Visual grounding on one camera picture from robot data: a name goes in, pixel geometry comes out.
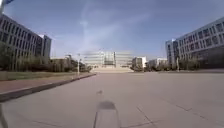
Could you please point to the large grey office building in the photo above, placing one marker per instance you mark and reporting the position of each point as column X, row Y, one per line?
column 20, row 41

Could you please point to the pale wide steps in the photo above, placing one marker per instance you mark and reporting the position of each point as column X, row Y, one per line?
column 111, row 70

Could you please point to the row of bushes and trees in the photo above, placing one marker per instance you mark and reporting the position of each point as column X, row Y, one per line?
column 166, row 66

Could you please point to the grey paved road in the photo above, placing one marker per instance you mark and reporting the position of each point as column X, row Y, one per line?
column 140, row 96

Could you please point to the grey office building with windows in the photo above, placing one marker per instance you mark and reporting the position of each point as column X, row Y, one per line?
column 200, row 43

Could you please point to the pale wide glass building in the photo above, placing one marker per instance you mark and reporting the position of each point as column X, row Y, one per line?
column 106, row 59

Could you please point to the grass strip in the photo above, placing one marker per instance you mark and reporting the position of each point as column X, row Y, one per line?
column 26, row 75

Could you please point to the dark kerb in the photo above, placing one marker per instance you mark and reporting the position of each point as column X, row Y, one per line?
column 40, row 88

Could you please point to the reddish brick sidewalk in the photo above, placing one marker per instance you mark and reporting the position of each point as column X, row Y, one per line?
column 23, row 84

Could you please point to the pale pole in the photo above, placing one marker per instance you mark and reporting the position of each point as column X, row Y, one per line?
column 177, row 64

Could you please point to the pale low building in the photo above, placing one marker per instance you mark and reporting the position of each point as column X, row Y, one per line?
column 157, row 62

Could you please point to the white small building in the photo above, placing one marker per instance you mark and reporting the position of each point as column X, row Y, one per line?
column 139, row 62

